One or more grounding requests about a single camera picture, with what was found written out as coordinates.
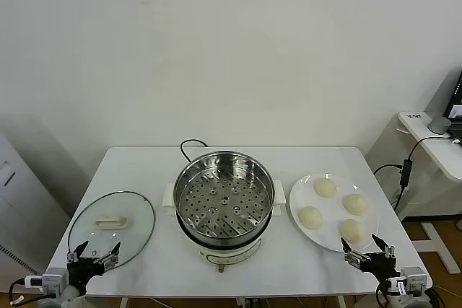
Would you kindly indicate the perforated steel steamer basket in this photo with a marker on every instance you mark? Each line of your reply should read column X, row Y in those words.
column 223, row 200

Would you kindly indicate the dark laptop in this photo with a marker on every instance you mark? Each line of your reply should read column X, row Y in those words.
column 455, row 102

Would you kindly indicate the cream electric pot base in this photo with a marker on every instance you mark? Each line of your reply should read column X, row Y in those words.
column 220, row 255

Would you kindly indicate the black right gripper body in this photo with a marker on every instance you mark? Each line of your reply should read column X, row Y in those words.
column 380, row 266

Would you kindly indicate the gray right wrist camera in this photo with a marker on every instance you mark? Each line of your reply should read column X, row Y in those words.
column 411, row 279

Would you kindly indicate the white round plate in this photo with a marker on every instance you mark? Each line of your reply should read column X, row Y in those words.
column 330, row 236

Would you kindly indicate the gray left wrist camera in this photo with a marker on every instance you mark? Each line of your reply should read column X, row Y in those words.
column 50, row 279

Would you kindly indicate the white steamed baozi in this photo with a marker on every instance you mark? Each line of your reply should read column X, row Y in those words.
column 355, row 204
column 310, row 217
column 357, row 230
column 325, row 188

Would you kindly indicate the gray cylinder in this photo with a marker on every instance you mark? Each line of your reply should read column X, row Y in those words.
column 438, row 125

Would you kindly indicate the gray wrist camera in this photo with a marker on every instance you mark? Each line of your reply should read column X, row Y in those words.
column 50, row 279
column 411, row 279

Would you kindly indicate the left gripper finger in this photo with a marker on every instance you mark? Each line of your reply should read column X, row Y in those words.
column 111, row 258
column 78, row 250

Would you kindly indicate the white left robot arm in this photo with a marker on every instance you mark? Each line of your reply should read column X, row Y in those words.
column 66, row 297

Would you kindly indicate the round glass pot lid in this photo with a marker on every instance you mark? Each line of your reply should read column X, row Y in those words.
column 110, row 222

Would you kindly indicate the white side desk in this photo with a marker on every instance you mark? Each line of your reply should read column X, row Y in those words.
column 433, row 149

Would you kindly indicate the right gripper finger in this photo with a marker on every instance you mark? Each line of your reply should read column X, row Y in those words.
column 387, row 250
column 353, row 258

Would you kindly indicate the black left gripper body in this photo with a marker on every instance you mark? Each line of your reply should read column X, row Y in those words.
column 84, row 272

